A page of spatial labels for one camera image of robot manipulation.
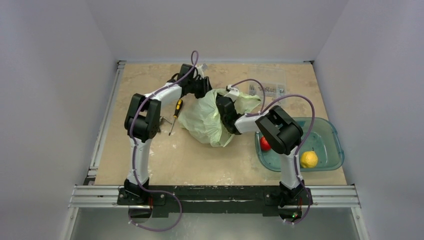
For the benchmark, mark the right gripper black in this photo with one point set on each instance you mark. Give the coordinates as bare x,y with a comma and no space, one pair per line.
224,106

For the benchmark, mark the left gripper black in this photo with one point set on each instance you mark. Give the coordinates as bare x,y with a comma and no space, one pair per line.
206,86

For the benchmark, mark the light green plastic bag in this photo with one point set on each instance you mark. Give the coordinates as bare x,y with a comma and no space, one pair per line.
202,119

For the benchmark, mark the red fake fruit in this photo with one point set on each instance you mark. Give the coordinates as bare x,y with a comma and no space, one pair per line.
264,145

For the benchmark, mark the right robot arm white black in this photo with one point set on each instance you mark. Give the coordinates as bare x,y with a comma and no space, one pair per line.
281,131

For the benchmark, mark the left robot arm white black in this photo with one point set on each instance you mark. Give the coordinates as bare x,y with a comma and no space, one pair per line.
142,122

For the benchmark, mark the yellow fake lemon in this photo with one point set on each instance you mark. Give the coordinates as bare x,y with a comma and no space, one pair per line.
309,159

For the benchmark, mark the black yellow screwdriver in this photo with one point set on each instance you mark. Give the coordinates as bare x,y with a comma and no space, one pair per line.
177,110

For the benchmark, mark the grey metal tool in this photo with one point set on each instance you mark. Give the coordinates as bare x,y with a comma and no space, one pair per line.
163,120

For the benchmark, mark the clear screw organizer box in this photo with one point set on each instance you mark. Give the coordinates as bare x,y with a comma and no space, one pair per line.
273,80

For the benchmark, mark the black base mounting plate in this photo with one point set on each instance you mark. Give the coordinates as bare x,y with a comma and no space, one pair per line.
266,200

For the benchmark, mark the teal plastic container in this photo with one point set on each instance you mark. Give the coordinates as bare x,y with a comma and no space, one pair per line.
323,140

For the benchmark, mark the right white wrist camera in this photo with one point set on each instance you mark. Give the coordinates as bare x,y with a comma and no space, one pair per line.
232,92

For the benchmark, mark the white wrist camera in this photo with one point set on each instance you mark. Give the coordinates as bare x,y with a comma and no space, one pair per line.
201,69
232,92

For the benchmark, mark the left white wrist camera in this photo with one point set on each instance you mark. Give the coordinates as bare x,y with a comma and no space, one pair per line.
201,69

